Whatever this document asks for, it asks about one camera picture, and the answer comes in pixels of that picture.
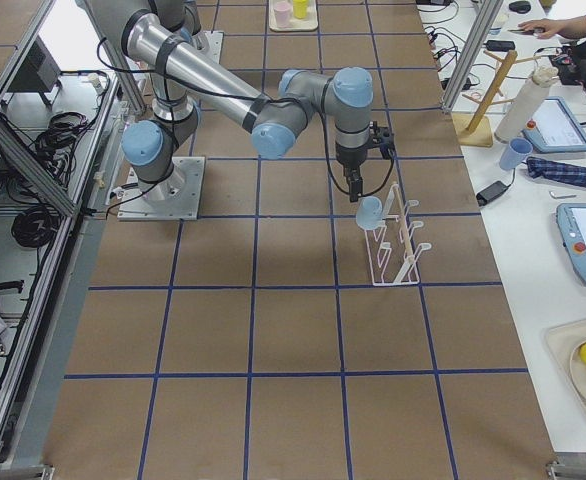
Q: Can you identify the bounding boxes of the light blue plastic cup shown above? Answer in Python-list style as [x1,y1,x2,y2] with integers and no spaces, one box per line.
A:
[355,196,383,231]

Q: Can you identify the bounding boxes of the person forearm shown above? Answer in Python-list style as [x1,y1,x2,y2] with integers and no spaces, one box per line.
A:
[518,15,586,40]

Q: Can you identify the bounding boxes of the wooden mug tree stand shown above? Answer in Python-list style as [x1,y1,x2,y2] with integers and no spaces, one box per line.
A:
[453,49,518,148]

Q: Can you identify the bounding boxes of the aluminium frame post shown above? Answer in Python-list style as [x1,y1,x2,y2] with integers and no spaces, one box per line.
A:
[442,0,502,113]

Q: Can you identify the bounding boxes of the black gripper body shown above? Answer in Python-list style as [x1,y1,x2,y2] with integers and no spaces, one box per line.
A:
[335,143,368,175]

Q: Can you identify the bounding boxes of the yellow plastic cup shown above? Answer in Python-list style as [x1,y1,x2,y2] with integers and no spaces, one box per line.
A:
[292,0,308,20]

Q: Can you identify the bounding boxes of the white thermos bottle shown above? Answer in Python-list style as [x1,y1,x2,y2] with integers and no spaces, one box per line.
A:
[494,66,559,143]

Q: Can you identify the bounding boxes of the cream plastic tray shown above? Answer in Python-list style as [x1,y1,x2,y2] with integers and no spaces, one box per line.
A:
[268,0,319,32]

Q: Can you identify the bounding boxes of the blue plaid cloth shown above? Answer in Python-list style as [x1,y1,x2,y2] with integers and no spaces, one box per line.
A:
[525,156,586,188]

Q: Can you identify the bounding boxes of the black power adapter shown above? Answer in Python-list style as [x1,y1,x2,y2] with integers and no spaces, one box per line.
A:
[475,181,510,207]

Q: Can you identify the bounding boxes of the blue cup on side table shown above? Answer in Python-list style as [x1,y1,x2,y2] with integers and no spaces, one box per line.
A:
[499,137,533,171]

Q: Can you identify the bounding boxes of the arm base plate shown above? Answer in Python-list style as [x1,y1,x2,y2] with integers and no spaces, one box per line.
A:
[117,156,206,221]
[193,30,224,63]

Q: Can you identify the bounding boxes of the pink plastic cup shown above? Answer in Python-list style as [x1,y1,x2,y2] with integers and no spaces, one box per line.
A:
[272,0,292,29]

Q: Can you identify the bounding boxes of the white wire cup rack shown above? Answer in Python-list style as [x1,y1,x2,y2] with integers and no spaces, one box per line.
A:
[363,183,432,287]

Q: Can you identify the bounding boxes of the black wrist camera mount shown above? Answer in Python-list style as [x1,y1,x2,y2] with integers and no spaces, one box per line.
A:
[367,121,396,160]

